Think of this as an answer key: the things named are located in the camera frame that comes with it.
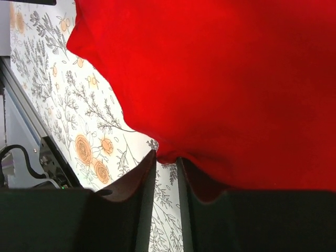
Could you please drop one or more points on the floral patterned table mat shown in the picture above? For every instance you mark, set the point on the floral patterned table mat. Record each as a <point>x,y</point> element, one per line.
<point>80,110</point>

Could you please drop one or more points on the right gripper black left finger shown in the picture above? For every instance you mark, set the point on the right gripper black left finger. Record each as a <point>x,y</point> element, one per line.
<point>115,218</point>

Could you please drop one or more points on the aluminium frame rail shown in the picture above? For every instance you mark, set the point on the aluminium frame rail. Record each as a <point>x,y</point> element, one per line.
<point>32,121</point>

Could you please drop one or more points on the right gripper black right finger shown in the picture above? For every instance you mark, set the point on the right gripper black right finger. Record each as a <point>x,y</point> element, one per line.
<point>217,218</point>

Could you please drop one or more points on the red t shirt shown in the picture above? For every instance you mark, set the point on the red t shirt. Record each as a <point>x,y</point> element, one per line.
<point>243,89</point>

